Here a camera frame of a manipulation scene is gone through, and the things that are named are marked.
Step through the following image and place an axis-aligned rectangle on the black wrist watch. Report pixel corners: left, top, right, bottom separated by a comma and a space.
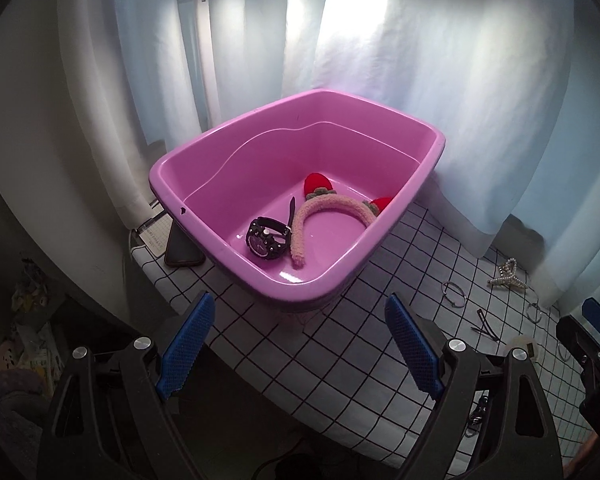
246, 196, 298, 261

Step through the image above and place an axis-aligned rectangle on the pale blue white curtain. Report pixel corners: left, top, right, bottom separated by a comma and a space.
55, 0, 600, 311

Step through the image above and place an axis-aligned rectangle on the fuzzy pink strawberry headband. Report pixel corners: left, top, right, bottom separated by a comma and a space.
290, 172, 393, 269

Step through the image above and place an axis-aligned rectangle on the pile of printed bags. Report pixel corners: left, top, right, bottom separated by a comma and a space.
10, 260, 66, 381

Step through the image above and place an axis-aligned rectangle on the silver bangle with beads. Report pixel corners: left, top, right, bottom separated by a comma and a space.
441, 280, 468, 307

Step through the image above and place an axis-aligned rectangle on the grey fuzzy cloth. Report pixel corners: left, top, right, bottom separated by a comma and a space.
0, 360, 56, 441

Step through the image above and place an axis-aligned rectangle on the pink plastic tub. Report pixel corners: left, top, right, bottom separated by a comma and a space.
148, 88, 447, 313

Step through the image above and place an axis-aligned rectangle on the gold pearl hair claw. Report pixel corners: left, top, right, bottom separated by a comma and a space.
488, 258, 528, 292

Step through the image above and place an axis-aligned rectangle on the white black grid tablecloth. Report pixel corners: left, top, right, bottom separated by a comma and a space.
130, 200, 600, 461

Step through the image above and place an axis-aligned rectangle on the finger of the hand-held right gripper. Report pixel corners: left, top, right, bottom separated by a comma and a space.
555, 297, 600, 363

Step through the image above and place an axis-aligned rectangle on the beige powder puff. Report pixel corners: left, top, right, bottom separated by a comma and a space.
509, 337, 540, 359

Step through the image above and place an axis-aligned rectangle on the dark smartphone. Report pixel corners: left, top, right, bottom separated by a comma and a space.
164, 220, 206, 267

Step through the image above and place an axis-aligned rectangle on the small dark metal clip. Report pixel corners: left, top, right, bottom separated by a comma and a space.
467, 395, 491, 426

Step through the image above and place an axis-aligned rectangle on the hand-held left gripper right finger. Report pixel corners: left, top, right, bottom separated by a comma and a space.
384, 292, 566, 480

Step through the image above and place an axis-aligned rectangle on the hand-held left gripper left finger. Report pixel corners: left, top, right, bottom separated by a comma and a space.
37, 291, 217, 480

